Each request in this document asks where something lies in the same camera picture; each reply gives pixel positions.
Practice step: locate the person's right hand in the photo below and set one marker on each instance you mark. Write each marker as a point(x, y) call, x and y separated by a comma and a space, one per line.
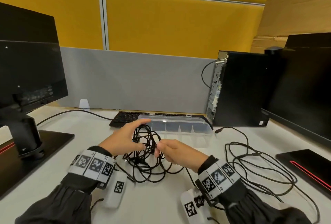
point(183, 154)

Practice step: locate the person's left hand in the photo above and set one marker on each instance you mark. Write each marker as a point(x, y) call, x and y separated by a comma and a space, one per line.
point(121, 138)

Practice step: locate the clear plastic compartment box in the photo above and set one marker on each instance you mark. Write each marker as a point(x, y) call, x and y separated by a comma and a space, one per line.
point(181, 126)

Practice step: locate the person's left forearm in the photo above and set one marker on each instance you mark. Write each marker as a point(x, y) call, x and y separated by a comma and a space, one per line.
point(57, 205)

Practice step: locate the person's right forearm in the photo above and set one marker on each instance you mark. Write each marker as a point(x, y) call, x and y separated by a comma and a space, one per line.
point(253, 211)

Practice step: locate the brown cardboard box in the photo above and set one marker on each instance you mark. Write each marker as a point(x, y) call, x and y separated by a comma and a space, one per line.
point(297, 6)

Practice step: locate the black keyboard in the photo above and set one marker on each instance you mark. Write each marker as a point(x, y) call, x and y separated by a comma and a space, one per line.
point(121, 119)

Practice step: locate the left wrist marker band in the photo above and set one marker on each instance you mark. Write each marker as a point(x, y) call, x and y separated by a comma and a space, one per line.
point(90, 167)

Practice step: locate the wrist marker band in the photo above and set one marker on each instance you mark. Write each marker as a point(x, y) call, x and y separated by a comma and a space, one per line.
point(217, 179)
point(90, 167)

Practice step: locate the right wrist marker band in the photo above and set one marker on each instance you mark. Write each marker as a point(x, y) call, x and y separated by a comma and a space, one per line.
point(217, 179)

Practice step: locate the grey desk partition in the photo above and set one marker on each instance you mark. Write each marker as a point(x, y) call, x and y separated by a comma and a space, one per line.
point(134, 81)

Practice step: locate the black desktop computer tower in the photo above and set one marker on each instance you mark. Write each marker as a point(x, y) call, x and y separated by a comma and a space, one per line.
point(243, 89)

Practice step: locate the black monitor with square stand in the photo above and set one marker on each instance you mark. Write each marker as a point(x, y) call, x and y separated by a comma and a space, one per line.
point(31, 63)

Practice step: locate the yellow partition panel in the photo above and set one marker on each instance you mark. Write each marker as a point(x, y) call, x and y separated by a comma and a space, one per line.
point(181, 24)

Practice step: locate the grey webcam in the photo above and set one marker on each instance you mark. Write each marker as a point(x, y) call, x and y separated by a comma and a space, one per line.
point(273, 50)

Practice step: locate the wide black monitor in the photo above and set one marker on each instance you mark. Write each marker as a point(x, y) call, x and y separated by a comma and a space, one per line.
point(305, 89)

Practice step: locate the small white plastic bracket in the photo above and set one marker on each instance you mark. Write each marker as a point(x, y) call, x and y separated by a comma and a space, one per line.
point(84, 104)

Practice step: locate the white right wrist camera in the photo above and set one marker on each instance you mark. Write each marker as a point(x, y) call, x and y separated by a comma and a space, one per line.
point(190, 205)

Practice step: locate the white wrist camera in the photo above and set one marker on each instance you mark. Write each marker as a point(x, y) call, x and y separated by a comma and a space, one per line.
point(190, 205)
point(116, 192)

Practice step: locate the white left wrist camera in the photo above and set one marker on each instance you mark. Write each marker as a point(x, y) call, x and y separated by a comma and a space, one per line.
point(116, 192)

